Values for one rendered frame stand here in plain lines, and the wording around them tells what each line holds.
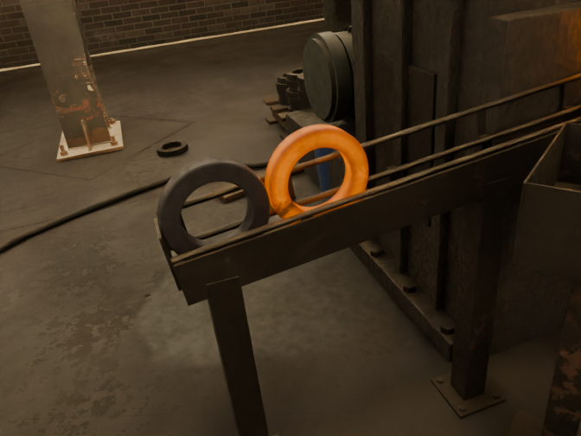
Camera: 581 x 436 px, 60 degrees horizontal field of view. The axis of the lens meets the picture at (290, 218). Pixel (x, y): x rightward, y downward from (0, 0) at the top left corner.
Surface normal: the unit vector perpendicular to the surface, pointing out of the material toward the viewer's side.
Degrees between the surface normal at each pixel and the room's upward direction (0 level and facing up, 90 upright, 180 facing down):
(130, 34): 90
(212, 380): 0
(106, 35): 90
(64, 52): 90
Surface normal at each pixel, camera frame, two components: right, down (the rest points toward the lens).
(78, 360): -0.10, -0.87
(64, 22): 0.31, 0.44
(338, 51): 0.15, -0.31
